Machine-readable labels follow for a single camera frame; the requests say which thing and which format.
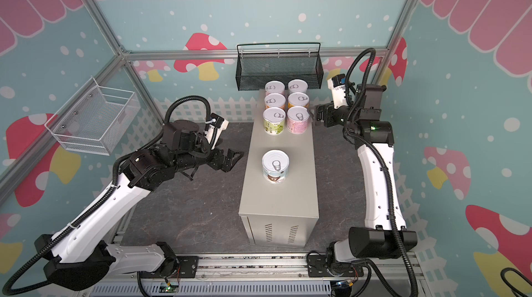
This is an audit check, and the pink front can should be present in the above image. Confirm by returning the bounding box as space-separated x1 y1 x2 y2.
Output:
286 106 310 135

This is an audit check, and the yellow label can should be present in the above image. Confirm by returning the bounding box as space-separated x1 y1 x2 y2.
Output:
287 92 310 109

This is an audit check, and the blue label can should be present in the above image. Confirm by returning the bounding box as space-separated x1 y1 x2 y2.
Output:
288 79 308 94

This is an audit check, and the green label can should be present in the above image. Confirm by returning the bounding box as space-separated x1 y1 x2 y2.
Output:
263 107 285 136

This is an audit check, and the pink label can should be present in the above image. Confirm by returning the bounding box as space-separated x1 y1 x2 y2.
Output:
265 80 285 96

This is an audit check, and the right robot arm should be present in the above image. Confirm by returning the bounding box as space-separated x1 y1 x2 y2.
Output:
306 48 419 296

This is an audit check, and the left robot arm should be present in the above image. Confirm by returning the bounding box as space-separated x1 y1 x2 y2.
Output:
2 96 243 296

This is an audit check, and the beige metal cabinet counter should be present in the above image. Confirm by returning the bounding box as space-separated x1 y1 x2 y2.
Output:
239 90 319 248

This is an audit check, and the green circuit board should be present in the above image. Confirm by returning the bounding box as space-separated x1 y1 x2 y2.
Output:
159 283 180 294

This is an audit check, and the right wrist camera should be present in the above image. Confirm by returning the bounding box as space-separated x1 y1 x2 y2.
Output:
327 73 348 109

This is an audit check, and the black mesh wall basket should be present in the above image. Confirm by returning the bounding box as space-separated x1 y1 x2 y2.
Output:
236 42 324 91

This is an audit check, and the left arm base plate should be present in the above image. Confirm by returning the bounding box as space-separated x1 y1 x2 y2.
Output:
141 255 200 280

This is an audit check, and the white wire wall basket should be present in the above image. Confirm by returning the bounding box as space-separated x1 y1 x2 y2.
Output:
44 78 141 156

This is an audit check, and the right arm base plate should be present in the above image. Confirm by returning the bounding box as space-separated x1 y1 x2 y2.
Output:
306 252 365 278

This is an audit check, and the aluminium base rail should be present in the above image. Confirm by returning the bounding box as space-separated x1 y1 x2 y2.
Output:
73 253 410 296

